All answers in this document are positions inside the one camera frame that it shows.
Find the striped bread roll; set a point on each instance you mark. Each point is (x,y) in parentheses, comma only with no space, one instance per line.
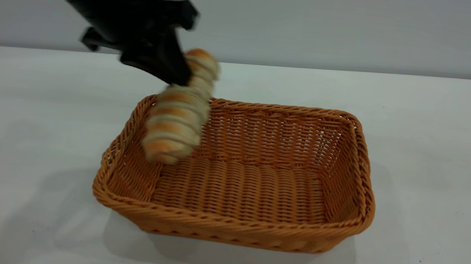
(177,121)

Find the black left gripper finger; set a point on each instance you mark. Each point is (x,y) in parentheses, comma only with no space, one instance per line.
(164,61)

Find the orange woven wicker basket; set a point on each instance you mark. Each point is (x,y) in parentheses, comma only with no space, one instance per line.
(255,195)

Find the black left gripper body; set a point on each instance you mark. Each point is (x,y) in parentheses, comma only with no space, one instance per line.
(141,26)

